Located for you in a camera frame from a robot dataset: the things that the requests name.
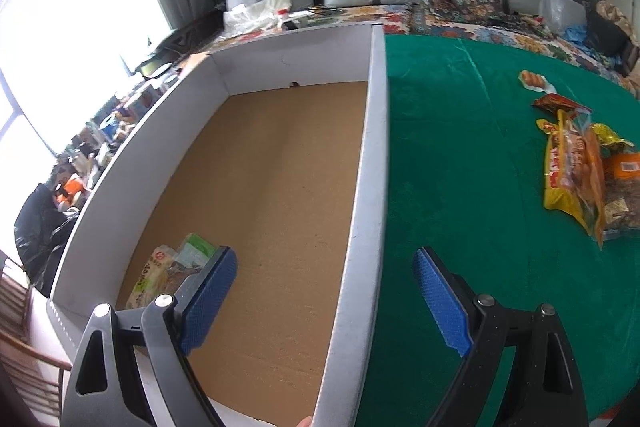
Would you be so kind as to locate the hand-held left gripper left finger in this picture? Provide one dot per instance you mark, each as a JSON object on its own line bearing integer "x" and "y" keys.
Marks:
{"x": 207, "y": 302}

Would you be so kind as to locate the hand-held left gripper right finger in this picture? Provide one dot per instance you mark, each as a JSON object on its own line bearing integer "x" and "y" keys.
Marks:
{"x": 442, "y": 302}

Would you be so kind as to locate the green white snack packet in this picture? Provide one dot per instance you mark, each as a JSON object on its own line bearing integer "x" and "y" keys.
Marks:
{"x": 197, "y": 249}

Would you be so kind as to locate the green-white snack packet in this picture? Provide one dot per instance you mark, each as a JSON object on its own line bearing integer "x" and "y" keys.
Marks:
{"x": 150, "y": 277}

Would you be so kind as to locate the white cardboard box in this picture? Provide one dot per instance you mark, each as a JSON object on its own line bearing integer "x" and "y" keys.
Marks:
{"x": 280, "y": 187}

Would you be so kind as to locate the large yellow snack bag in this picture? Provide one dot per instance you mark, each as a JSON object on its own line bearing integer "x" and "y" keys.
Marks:
{"x": 575, "y": 177}

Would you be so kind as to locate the brown grain snack packet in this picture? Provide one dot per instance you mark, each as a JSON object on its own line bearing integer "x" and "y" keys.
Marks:
{"x": 622, "y": 212}

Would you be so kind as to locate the orange snack packet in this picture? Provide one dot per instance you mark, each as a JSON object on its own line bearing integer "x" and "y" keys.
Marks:
{"x": 622, "y": 169}

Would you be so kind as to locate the small red snack packet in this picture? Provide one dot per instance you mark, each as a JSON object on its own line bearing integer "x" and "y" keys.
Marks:
{"x": 560, "y": 103}

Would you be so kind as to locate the gold snack packet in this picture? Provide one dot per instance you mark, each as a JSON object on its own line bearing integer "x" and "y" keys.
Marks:
{"x": 611, "y": 137}

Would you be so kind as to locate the clear sausage packet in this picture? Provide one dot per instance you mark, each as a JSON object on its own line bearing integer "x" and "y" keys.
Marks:
{"x": 534, "y": 80}

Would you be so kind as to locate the green blanket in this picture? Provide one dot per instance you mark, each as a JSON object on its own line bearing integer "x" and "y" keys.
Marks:
{"x": 465, "y": 187}

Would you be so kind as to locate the black trash bag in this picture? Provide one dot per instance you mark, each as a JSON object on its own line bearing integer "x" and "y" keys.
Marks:
{"x": 40, "y": 237}

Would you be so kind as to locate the wooden chair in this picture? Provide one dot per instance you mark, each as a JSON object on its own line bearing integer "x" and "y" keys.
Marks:
{"x": 25, "y": 337}

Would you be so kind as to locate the floral bedsheet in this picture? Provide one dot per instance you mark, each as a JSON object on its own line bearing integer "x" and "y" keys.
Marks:
{"x": 505, "y": 32}

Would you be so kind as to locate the white plastic bag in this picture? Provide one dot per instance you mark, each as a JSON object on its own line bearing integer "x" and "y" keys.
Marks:
{"x": 255, "y": 14}

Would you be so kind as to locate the blue cloth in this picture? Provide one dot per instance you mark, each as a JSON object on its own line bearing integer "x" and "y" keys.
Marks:
{"x": 577, "y": 34}

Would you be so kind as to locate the clear plastic bag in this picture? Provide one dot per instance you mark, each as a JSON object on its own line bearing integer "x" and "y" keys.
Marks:
{"x": 552, "y": 7}

